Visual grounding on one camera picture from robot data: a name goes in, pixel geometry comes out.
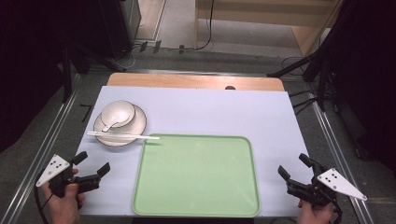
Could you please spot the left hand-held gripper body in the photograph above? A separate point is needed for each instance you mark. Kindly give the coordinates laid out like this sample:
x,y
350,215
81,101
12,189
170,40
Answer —
x,y
54,166

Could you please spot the person's right hand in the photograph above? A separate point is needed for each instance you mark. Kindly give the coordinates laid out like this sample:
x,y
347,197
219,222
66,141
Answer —
x,y
314,214

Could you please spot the light wooden shelf unit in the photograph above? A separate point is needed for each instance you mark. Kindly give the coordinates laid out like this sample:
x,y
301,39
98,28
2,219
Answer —
x,y
264,14

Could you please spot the pale blue table mat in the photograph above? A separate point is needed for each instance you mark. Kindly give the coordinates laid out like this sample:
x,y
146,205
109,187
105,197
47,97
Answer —
x,y
218,112

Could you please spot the person's left hand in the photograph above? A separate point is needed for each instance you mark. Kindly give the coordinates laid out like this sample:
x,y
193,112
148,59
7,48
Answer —
x,y
65,208

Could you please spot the black metal stand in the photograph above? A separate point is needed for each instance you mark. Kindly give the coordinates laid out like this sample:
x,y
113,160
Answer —
x,y
67,77
320,77

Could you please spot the metal floor rail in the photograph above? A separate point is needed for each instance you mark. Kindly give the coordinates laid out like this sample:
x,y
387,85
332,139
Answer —
x,y
37,161
339,149

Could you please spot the light green tray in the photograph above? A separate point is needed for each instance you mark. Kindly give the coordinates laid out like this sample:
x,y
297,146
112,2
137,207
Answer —
x,y
196,177

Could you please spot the white chopstick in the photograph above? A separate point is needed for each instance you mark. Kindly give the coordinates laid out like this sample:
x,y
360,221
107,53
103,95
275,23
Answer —
x,y
130,137
124,134

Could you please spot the dark round table grommet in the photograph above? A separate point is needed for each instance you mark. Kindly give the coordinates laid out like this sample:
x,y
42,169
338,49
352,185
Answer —
x,y
230,87

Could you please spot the white plate with dark rim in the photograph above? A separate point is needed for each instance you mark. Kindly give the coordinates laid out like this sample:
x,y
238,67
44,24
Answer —
x,y
138,124

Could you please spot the white bowl with dark rim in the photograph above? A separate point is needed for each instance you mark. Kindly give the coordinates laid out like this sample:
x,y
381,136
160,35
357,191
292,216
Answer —
x,y
123,108

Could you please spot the white ceramic spoon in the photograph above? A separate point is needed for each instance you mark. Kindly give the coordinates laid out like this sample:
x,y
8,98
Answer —
x,y
119,117

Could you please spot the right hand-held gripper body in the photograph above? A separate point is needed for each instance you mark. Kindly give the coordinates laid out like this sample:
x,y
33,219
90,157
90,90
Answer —
x,y
337,183

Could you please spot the black cabinet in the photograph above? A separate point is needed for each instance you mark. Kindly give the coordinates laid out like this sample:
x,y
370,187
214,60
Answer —
x,y
121,28

